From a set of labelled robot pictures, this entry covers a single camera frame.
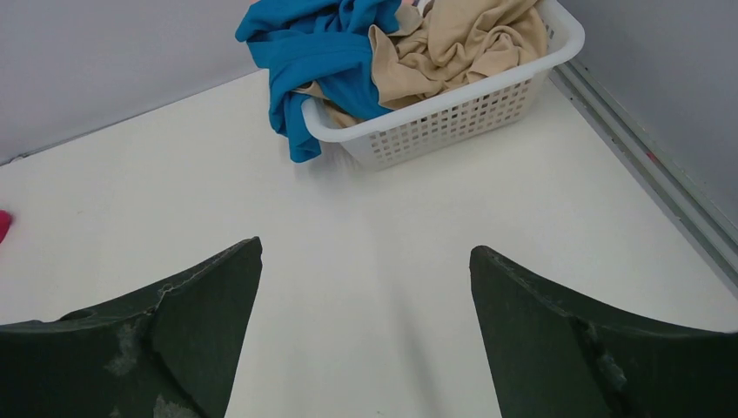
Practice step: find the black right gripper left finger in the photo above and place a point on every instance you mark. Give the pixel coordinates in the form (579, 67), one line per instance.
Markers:
(170, 349)

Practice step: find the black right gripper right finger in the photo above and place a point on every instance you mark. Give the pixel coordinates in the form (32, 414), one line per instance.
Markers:
(554, 352)

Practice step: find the blue t shirt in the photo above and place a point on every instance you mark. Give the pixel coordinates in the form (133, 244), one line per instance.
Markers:
(321, 43)

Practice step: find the red folded t shirt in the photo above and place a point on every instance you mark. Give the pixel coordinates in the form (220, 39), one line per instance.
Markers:
(6, 220)

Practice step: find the white plastic laundry basket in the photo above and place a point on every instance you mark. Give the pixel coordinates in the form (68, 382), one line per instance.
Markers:
(455, 116)

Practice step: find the beige t shirt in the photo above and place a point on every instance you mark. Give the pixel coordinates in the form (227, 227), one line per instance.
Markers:
(415, 55)

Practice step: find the aluminium frame rail right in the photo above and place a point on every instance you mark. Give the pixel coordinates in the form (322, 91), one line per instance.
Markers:
(695, 216)

